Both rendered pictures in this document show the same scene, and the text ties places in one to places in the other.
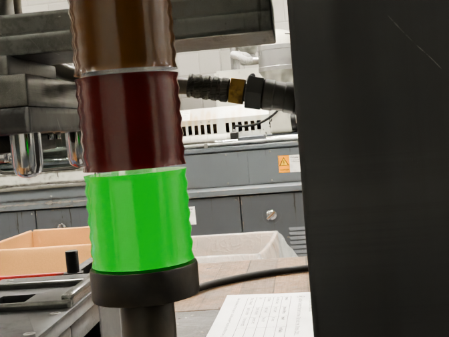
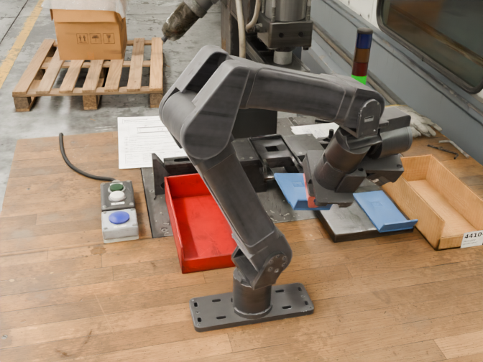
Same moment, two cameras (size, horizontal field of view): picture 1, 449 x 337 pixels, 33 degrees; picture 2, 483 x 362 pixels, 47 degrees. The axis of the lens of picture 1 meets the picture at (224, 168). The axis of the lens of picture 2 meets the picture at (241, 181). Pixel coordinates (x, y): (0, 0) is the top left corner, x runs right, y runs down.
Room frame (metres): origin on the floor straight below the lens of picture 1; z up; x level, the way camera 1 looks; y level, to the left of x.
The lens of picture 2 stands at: (1.00, 1.18, 1.56)
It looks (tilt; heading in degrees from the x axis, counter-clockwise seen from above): 31 degrees down; 250
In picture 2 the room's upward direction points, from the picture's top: 1 degrees clockwise
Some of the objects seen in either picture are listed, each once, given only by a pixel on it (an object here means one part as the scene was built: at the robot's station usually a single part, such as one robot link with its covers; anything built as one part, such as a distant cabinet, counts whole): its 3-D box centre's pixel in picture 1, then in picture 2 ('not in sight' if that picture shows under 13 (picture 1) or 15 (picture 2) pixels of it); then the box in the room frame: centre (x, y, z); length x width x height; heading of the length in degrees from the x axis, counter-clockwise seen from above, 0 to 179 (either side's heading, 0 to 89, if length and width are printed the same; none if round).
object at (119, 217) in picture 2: not in sight; (119, 219); (0.92, 0.26, 0.93); 0.04 x 0.04 x 0.02
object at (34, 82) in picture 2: not in sight; (98, 70); (0.66, -3.08, 0.07); 1.20 x 1.00 x 0.14; 78
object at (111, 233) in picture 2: not in sight; (120, 230); (0.92, 0.26, 0.90); 0.07 x 0.07 x 0.06; 84
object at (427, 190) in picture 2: not in sight; (435, 200); (0.28, 0.39, 0.93); 0.25 x 0.13 x 0.08; 84
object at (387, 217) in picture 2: not in sight; (383, 207); (0.40, 0.38, 0.93); 0.15 x 0.07 x 0.03; 84
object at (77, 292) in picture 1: (82, 302); (265, 141); (0.56, 0.11, 0.98); 0.07 x 0.01 x 0.03; 174
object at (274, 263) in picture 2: not in sight; (257, 256); (0.74, 0.54, 1.00); 0.09 x 0.06 x 0.06; 97
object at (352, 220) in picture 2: not in sight; (358, 211); (0.44, 0.35, 0.91); 0.17 x 0.16 x 0.02; 174
